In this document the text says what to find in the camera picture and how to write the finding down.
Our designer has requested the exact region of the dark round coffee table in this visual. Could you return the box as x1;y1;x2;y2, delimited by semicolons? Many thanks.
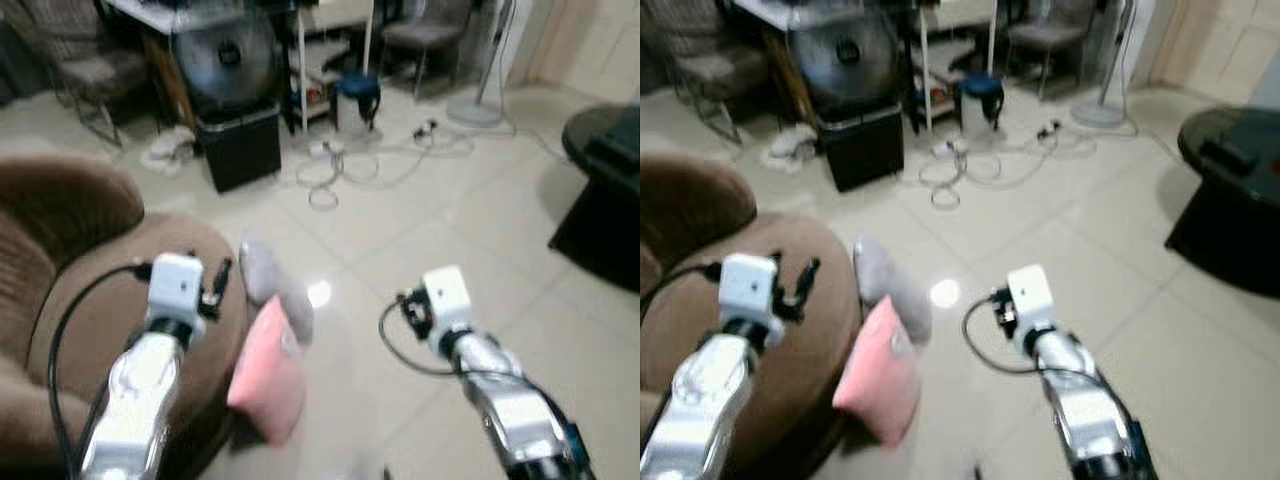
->
547;100;641;293
1164;104;1280;299

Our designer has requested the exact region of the white bucket with blue lid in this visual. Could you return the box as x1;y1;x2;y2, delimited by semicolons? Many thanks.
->
334;71;384;137
957;71;1007;137

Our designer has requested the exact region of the white pedestal fan stand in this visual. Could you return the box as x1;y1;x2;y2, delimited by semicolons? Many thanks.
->
444;0;523;130
1068;0;1139;130

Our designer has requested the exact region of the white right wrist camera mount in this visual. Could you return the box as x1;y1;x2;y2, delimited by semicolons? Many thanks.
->
1005;263;1058;338
421;264;475;338

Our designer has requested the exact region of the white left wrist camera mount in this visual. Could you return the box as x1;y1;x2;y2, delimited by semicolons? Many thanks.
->
146;252;207;328
718;252;782;329

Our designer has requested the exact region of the brown sofa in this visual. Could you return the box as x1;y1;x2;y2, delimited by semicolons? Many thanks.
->
640;150;863;480
0;154;251;479

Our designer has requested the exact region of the white desk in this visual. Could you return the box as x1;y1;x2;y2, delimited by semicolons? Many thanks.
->
104;0;377;134
730;0;1001;134

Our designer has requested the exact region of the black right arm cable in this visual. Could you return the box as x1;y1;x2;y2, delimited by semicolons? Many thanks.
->
961;296;1053;377
377;298;471;379

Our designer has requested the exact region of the dark flat box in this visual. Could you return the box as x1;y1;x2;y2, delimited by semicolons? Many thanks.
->
584;128;641;169
1198;134;1263;179

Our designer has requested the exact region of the white coiled floor cable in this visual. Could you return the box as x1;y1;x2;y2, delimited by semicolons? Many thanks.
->
294;150;476;212
916;148;1099;212

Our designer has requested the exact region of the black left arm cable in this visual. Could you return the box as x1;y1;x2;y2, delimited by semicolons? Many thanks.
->
640;262;723;321
48;261;153;473

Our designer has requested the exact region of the grey metal-leg chair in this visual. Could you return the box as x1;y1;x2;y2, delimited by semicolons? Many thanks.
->
378;0;473;103
1004;0;1098;103

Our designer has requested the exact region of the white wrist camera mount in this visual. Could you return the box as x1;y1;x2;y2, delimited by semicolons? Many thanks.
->
146;252;207;328
421;264;475;338
718;252;782;329
1005;263;1058;338

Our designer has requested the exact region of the black round floor fan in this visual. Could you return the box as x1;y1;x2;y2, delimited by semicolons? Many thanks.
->
170;8;287;117
790;8;903;117

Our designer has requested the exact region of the black box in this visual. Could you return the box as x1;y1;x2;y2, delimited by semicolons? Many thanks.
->
817;104;907;194
194;104;284;194

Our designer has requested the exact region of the brown metal-frame chair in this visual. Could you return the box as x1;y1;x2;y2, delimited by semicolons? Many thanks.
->
640;0;773;147
18;0;153;149

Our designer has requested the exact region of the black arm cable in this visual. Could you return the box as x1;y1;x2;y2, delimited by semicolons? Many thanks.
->
640;262;723;321
48;261;153;473
377;298;471;379
961;296;1053;377

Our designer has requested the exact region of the white cloth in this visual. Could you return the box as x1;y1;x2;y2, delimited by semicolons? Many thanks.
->
139;126;199;178
761;124;822;175

